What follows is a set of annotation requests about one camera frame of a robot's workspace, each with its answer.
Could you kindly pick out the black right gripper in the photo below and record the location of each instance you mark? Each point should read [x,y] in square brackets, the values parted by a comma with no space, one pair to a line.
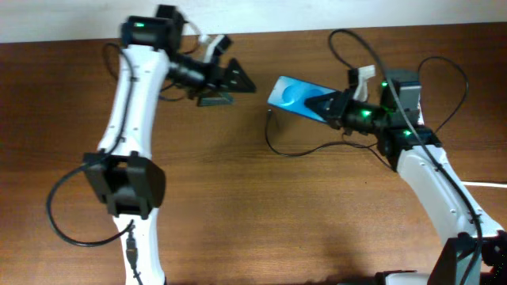
[337,112]

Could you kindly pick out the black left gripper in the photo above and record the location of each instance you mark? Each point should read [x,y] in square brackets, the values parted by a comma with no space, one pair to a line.
[237,84]

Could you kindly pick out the blue Galaxy smartphone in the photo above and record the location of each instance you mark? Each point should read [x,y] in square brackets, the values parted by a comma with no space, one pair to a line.
[289,94]

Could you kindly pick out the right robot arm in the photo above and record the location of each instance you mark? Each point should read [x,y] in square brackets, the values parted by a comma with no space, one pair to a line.
[474,249]

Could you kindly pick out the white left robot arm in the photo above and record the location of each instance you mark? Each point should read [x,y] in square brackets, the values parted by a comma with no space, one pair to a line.
[122,173]

